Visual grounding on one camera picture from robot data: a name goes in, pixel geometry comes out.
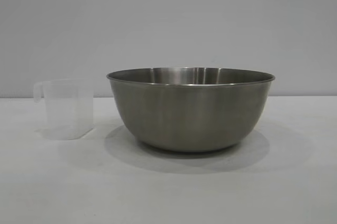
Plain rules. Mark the stainless steel mixing bowl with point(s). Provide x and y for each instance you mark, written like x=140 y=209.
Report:
x=189 y=108

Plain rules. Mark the clear plastic measuring cup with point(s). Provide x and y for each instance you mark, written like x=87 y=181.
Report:
x=68 y=108

